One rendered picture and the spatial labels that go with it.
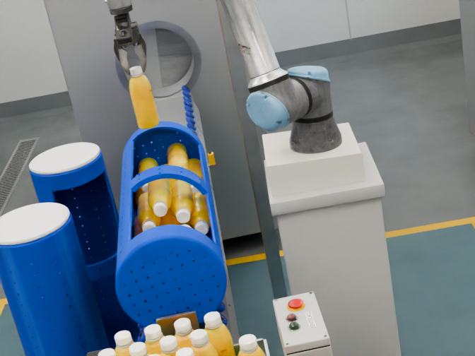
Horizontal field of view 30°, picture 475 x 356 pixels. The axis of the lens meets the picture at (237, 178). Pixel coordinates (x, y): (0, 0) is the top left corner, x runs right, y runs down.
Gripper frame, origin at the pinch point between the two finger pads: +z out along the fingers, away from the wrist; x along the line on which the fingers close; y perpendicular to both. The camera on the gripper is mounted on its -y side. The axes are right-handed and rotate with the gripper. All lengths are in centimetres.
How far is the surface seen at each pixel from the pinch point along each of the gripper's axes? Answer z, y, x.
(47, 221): 41, -7, 40
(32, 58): 93, 451, 114
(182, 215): 34, -42, -6
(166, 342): 36, -101, 1
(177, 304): 43, -75, -1
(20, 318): 71, -14, 56
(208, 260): 32, -75, -12
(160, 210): 30, -42, 0
